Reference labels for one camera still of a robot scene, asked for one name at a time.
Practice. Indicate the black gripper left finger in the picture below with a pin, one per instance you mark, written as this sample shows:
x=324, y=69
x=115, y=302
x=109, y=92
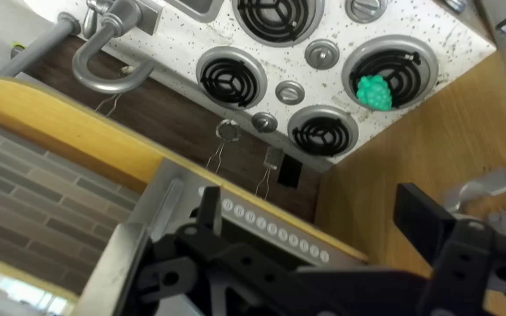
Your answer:
x=206, y=251

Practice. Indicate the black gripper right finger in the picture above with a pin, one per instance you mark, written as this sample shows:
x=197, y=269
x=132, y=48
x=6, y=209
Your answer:
x=457, y=264

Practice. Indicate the turquoise bumpy toy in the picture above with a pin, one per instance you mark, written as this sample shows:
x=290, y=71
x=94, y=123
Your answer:
x=375, y=93

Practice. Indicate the black coil toy burner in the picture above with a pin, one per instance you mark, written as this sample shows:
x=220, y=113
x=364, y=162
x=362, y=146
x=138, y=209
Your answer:
x=276, y=18
x=324, y=130
x=403, y=64
x=229, y=79

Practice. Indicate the gray toy faucet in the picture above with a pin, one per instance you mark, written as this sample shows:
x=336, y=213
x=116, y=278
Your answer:
x=109, y=58

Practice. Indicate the wooden toy kitchen set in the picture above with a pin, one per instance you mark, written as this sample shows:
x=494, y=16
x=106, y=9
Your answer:
x=447, y=41

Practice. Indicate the gray toy sink basin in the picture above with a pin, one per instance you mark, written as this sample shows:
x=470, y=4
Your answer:
x=197, y=6

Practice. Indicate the gray stove knob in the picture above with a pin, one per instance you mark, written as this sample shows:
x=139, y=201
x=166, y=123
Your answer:
x=290, y=92
x=322, y=53
x=366, y=6
x=264, y=122

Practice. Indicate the gray brick pattern panel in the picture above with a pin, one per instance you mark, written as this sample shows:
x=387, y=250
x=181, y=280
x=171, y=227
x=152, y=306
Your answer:
x=30, y=199

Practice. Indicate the yellow wooden shelf board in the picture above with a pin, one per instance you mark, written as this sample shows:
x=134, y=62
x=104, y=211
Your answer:
x=60, y=123

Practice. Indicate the gray plastic rod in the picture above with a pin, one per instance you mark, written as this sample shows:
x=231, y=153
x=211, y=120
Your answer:
x=36, y=44

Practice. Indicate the metal wall hook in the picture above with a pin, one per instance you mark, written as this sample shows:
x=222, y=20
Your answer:
x=227, y=130

